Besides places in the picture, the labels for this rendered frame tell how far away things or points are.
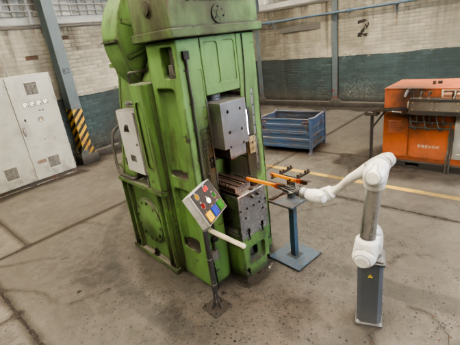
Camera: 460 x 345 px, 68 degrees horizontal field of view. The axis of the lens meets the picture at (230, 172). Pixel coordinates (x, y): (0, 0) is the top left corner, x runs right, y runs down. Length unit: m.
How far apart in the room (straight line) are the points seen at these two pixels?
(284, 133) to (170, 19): 4.61
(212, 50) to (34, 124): 5.24
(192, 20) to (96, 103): 6.23
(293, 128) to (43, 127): 4.92
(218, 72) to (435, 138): 3.93
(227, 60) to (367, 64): 7.64
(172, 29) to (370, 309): 2.60
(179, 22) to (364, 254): 2.09
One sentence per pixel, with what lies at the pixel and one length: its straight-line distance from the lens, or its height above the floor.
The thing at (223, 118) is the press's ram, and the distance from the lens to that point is 2.87.
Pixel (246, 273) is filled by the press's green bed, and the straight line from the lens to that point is 3.52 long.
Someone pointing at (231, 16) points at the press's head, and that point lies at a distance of 3.11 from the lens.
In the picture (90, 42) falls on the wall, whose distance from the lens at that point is 8.89.
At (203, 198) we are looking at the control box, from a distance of 2.66.
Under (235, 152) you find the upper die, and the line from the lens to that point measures 3.01.
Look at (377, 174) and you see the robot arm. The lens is 2.20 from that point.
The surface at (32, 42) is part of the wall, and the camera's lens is 8.40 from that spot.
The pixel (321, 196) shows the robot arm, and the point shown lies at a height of 1.09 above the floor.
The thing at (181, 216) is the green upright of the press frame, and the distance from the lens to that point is 3.45.
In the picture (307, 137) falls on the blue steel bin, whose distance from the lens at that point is 6.74.
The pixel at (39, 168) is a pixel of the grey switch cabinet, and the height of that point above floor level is 0.34.
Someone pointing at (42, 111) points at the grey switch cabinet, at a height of 1.38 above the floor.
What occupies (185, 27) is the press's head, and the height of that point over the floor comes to 2.36.
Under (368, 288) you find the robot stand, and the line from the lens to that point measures 2.92.
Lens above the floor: 2.23
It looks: 21 degrees down
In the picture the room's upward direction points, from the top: 7 degrees counter-clockwise
